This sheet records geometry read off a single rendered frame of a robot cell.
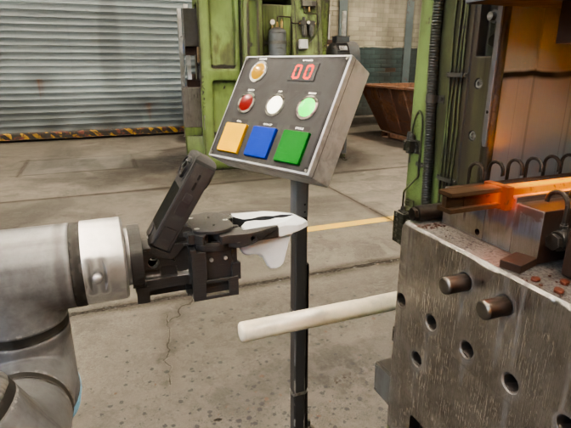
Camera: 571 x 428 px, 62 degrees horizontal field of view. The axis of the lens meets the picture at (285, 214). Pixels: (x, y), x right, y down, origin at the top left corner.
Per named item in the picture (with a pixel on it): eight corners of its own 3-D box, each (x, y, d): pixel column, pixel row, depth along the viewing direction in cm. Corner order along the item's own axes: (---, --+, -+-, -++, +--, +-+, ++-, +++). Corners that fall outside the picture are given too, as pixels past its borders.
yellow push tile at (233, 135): (235, 152, 113) (246, 124, 114) (215, 148, 118) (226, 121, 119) (240, 155, 115) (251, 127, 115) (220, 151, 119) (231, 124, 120)
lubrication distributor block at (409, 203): (404, 259, 114) (408, 205, 110) (389, 250, 120) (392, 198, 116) (415, 257, 115) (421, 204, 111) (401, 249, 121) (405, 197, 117)
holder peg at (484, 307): (487, 324, 62) (490, 306, 61) (472, 314, 64) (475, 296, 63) (511, 318, 63) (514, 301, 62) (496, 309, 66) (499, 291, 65)
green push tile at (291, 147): (297, 164, 100) (309, 131, 101) (272, 160, 105) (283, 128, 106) (302, 167, 101) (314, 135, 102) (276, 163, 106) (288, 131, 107)
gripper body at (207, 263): (228, 268, 61) (131, 284, 57) (226, 205, 59) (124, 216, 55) (245, 294, 54) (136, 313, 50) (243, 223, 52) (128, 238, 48)
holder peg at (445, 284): (448, 298, 69) (449, 281, 68) (436, 290, 71) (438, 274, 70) (470, 293, 70) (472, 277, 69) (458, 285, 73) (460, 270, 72)
